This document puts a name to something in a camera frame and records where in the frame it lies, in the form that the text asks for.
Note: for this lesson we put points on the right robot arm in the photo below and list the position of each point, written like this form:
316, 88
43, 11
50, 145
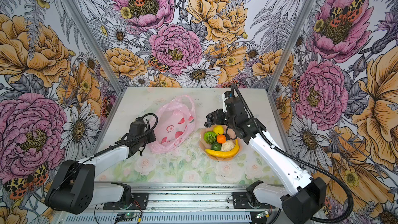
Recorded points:
302, 196

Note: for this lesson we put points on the green bumpy fruit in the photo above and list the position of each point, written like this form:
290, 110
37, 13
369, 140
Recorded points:
210, 137

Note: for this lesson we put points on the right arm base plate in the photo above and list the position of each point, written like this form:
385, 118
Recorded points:
240, 201

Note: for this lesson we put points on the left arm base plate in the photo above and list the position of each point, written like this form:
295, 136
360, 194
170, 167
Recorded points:
137, 201

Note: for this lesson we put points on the white garlic bulb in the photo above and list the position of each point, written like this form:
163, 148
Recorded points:
227, 146

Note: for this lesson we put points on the green avocado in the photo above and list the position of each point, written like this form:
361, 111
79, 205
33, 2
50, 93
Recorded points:
216, 146

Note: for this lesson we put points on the left aluminium frame post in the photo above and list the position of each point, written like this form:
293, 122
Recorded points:
79, 19

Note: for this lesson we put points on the aluminium frame post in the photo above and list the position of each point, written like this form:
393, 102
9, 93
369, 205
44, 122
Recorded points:
79, 19
301, 18

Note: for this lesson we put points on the pink plastic bag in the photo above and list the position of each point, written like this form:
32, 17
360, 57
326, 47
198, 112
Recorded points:
176, 121

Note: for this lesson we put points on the black grape bunch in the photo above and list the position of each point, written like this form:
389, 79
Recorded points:
215, 118

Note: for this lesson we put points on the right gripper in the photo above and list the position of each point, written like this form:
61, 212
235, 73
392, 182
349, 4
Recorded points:
218, 116

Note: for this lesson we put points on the yellow banana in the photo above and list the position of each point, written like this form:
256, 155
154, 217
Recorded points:
224, 154

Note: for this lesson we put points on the yellow lemon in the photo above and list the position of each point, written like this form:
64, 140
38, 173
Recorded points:
218, 130

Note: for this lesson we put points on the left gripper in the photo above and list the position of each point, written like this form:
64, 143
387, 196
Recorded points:
152, 139

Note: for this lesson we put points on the right green circuit board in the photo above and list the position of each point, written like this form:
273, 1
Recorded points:
263, 214

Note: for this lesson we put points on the right aluminium frame post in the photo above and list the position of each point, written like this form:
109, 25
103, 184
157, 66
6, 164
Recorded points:
301, 18

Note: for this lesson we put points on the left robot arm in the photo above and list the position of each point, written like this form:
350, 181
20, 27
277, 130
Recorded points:
74, 188

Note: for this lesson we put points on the orange fruit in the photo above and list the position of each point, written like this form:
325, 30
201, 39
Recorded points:
221, 139

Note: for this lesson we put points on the left green circuit board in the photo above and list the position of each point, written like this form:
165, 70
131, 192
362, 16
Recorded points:
125, 217

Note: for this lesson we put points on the aluminium front rail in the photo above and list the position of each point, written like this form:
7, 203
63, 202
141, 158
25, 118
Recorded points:
199, 197

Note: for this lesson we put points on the pink scalloped bowl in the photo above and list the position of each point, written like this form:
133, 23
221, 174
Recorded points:
230, 135

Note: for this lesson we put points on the green circuit board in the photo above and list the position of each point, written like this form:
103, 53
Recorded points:
125, 217
263, 214

